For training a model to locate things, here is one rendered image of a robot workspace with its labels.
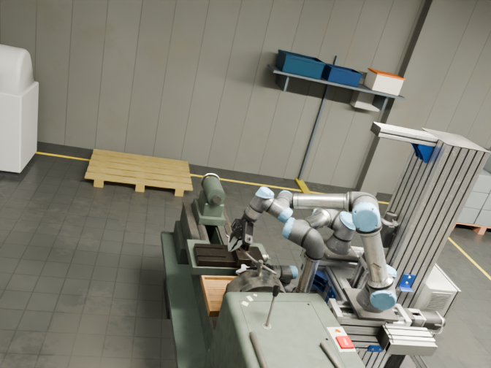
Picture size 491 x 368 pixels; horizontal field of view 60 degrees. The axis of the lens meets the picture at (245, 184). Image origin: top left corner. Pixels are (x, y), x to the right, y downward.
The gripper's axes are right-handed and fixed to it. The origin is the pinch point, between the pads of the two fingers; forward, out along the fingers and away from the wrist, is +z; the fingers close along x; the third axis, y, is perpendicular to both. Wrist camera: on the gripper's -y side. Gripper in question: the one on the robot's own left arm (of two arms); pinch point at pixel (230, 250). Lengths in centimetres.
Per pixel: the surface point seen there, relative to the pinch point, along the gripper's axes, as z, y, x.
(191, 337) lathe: 74, 19, -22
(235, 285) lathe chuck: 12.0, -9.1, -7.8
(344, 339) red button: -8, -53, -38
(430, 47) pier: -207, 364, -296
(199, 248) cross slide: 33, 50, -10
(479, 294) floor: 13, 128, -376
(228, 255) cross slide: 28, 45, -26
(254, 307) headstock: 4.1, -33.4, -6.4
